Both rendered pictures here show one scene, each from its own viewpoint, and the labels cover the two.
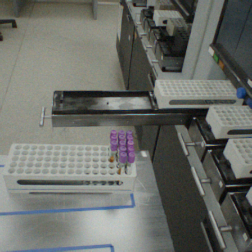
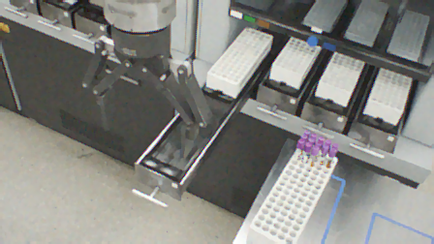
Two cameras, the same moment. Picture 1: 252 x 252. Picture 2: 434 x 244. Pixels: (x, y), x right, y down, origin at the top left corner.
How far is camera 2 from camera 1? 0.87 m
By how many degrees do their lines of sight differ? 43
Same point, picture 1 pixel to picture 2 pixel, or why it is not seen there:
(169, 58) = not seen: hidden behind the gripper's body
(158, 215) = (359, 171)
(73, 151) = (286, 184)
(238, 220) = (377, 133)
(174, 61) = not seen: hidden behind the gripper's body
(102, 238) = (366, 216)
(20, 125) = not seen: outside the picture
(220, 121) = (295, 73)
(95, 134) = (41, 190)
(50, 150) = (275, 200)
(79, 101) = (171, 150)
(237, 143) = (325, 81)
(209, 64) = (227, 26)
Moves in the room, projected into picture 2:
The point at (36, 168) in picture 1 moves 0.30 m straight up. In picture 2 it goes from (295, 220) to (331, 123)
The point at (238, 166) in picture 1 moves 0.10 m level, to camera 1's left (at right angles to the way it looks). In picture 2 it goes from (345, 97) to (329, 114)
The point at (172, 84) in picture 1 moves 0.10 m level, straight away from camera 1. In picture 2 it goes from (222, 67) to (200, 50)
